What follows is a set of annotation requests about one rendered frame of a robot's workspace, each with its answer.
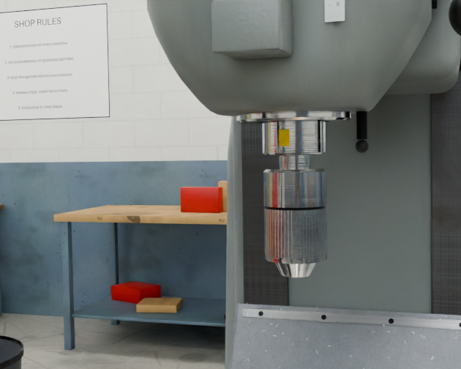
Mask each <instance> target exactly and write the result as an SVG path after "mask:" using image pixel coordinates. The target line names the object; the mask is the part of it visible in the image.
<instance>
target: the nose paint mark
mask: <svg viewBox="0 0 461 369"><path fill-rule="evenodd" d="M279 146H290V130H279Z"/></svg>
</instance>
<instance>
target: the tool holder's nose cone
mask: <svg viewBox="0 0 461 369"><path fill-rule="evenodd" d="M275 264H276V265H277V268H278V270H279V271H280V273H281V275H282V276H285V277H308V276H310V275H311V274H312V271H313V270H314V268H315V265H316V264H317V263H312V264H279V263H275Z"/></svg>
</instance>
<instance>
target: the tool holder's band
mask: <svg viewBox="0 0 461 369"><path fill-rule="evenodd" d="M263 182H264V183H272V184H306V183H321V182H326V170H325V169H324V168H308V169H280V168H269V169H266V170H265V171H264V172H263Z"/></svg>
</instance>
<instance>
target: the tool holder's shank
mask: <svg viewBox="0 0 461 369"><path fill-rule="evenodd" d="M309 155H316V154H274V156H280V169H308V168H310V156H309Z"/></svg>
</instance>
